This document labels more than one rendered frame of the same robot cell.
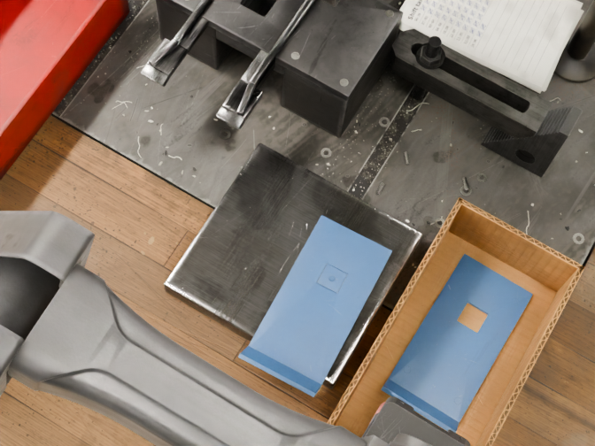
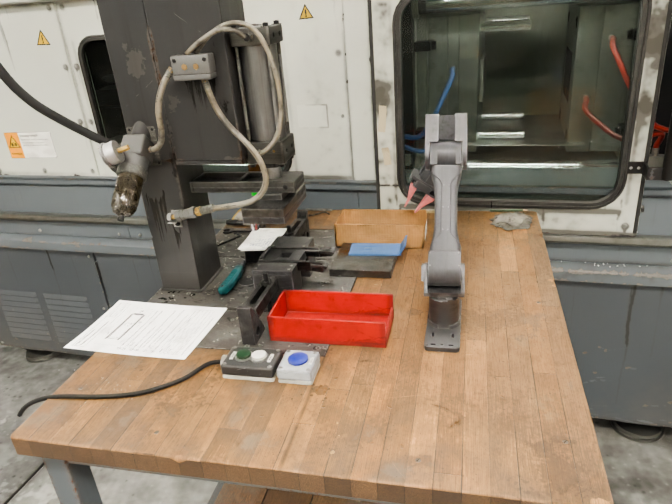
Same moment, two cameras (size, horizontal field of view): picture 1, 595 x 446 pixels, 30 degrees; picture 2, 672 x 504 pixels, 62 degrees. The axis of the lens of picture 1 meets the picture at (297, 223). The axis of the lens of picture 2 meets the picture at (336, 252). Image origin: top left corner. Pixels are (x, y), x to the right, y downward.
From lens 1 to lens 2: 1.48 m
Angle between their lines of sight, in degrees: 70
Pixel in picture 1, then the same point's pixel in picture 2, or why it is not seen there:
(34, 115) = (348, 303)
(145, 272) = (387, 282)
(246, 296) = (383, 259)
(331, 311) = (378, 246)
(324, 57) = (301, 242)
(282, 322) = (387, 251)
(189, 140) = (333, 287)
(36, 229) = (431, 118)
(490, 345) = not seen: hidden behind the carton
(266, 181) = (342, 265)
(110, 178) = not seen: hidden behind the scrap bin
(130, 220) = (371, 289)
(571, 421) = not seen: hidden behind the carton
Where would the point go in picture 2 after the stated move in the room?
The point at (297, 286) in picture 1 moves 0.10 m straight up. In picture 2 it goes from (374, 252) to (372, 217)
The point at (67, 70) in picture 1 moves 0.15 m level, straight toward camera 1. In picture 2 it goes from (325, 301) to (377, 279)
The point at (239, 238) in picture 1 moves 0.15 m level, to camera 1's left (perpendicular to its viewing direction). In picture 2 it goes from (365, 264) to (380, 291)
